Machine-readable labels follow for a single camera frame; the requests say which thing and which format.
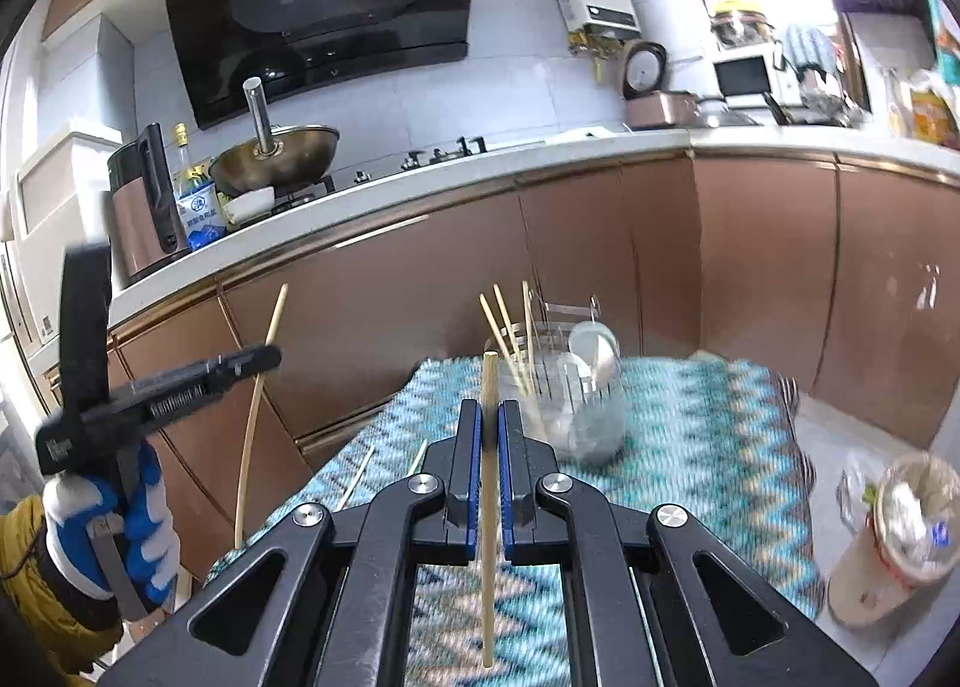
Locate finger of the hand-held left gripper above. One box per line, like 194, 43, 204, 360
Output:
133, 346, 283, 434

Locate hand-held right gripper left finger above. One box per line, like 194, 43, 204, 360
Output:
97, 399, 482, 687

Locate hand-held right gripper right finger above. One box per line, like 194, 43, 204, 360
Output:
499, 399, 878, 687

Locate pale bamboo chopstick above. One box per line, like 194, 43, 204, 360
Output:
481, 352, 500, 668
235, 284, 290, 551

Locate wire and glass utensil holder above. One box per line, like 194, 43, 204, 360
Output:
499, 293, 627, 463

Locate white ceramic spoon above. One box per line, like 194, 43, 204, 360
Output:
568, 323, 620, 395
553, 352, 593, 397

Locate group of wooden chopsticks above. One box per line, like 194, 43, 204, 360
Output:
334, 280, 542, 512

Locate person's left forearm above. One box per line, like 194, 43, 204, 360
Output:
0, 496, 125, 677

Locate person's left hand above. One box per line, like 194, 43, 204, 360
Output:
43, 442, 182, 611

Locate brown and black electric kettle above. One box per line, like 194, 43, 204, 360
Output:
106, 123, 192, 287

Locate white countertop appliance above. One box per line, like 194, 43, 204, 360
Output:
0, 117, 125, 350

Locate blue salt bag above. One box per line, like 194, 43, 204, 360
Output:
176, 181, 227, 251

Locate white bowl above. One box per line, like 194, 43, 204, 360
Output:
223, 186, 275, 223

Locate yellow capped oil bottle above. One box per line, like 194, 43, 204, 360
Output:
171, 123, 215, 200

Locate blue zigzag tablecloth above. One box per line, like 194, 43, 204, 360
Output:
206, 353, 826, 687

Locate black gas stove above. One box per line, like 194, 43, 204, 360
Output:
271, 134, 526, 206

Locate brown kitchen base cabinets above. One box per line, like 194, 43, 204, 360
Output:
41, 147, 960, 583

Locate trash bin with bag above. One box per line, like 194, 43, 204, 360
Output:
829, 453, 960, 628

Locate brown rice cooker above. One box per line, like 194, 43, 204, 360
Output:
622, 42, 698, 129

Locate steel pan lid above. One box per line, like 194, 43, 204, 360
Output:
694, 94, 758, 129

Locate white microwave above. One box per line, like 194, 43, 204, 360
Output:
712, 53, 796, 107

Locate blue towel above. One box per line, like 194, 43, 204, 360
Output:
772, 23, 839, 88

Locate steel wok with handle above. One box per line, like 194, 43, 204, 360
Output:
208, 78, 340, 197

